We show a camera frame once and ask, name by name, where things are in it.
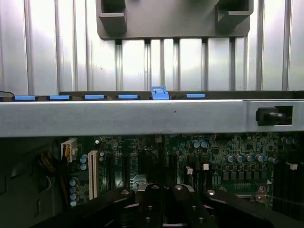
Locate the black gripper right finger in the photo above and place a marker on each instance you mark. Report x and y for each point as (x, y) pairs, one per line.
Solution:
(183, 206)

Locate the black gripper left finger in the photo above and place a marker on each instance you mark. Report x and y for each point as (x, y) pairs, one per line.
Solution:
(152, 206)

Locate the small white board connector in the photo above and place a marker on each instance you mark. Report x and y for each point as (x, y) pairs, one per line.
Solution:
(206, 167)
(189, 170)

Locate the black expansion slot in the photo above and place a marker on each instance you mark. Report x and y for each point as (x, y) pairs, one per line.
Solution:
(173, 168)
(126, 171)
(110, 173)

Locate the white expansion slot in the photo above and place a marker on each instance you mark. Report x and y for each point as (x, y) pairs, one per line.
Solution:
(93, 173)

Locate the green motherboard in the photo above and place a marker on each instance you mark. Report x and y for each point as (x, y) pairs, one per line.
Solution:
(237, 145)

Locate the open black PC case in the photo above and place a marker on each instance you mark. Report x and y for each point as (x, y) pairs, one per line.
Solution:
(118, 118)

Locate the black RAM slot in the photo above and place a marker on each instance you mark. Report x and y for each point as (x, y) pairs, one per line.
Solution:
(280, 187)
(297, 190)

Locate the white power connector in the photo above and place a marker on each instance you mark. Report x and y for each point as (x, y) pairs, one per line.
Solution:
(70, 149)

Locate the blue slot retainer tab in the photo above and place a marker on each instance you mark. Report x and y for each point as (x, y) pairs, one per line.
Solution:
(59, 97)
(94, 97)
(160, 95)
(195, 96)
(128, 96)
(25, 97)

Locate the black case knob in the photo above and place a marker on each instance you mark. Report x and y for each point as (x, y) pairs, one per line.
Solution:
(268, 116)

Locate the silver power supply unit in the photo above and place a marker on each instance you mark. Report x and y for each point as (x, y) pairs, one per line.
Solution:
(21, 190)

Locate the grey plastic parts rack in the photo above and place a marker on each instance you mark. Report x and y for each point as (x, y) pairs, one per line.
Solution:
(171, 23)

